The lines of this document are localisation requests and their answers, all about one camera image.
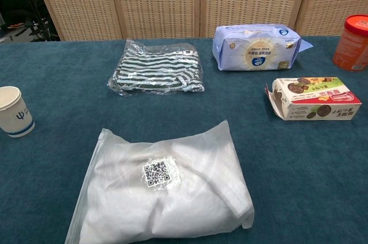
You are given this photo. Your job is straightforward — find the white paper cup blue band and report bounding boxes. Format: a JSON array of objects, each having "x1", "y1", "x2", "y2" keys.
[{"x1": 0, "y1": 86, "x2": 36, "y2": 138}]

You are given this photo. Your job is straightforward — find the striped shirt in clear bag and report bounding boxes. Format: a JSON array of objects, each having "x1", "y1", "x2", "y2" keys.
[{"x1": 107, "y1": 39, "x2": 205, "y2": 97}]

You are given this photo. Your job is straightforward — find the light blue tissue pack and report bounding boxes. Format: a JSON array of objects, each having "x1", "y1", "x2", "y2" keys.
[{"x1": 212, "y1": 24, "x2": 313, "y2": 71}]

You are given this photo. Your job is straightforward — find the white garment in frosted bag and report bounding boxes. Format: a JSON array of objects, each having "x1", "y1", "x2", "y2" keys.
[{"x1": 64, "y1": 120, "x2": 255, "y2": 244}]

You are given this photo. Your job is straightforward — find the chocolate cookie box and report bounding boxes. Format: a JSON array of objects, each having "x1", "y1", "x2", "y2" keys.
[{"x1": 264, "y1": 77, "x2": 362, "y2": 121}]

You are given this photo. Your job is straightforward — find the teal velvet table cover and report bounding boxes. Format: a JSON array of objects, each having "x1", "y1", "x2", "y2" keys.
[{"x1": 0, "y1": 35, "x2": 368, "y2": 244}]

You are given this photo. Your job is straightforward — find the black tripod stand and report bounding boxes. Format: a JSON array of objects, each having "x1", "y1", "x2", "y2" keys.
[{"x1": 13, "y1": 0, "x2": 60, "y2": 40}]

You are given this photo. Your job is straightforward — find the orange canister with red lid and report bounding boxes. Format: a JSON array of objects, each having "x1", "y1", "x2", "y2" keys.
[{"x1": 332, "y1": 14, "x2": 368, "y2": 72}]

